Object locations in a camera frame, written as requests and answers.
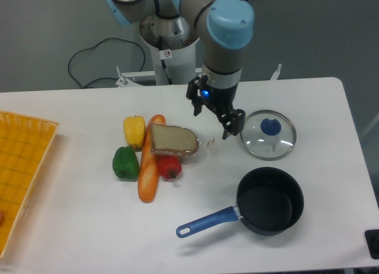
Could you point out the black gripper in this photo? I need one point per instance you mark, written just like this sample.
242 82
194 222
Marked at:
219 100

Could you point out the bagged toast bread slice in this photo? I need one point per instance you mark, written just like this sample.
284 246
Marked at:
171 140

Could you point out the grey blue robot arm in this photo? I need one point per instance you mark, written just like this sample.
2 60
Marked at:
201 43

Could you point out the glass pot lid blue knob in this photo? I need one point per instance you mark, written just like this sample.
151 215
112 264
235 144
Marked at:
268 135

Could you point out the red bell pepper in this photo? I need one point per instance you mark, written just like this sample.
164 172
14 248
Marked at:
169 167

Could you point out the yellow bell pepper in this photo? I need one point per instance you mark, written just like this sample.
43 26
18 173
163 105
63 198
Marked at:
134 131

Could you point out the orange baguette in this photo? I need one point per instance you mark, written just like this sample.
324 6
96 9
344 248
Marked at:
149 175

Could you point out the green bell pepper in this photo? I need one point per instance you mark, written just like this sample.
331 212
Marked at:
125 164

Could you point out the yellow wicker basket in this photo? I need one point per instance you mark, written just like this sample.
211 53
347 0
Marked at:
25 142

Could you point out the black box at table edge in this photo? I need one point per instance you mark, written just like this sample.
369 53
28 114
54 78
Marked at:
372 238

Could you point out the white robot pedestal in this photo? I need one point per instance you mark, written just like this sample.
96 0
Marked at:
172 44

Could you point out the black saucepan blue handle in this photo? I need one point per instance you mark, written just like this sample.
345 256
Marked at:
268 202

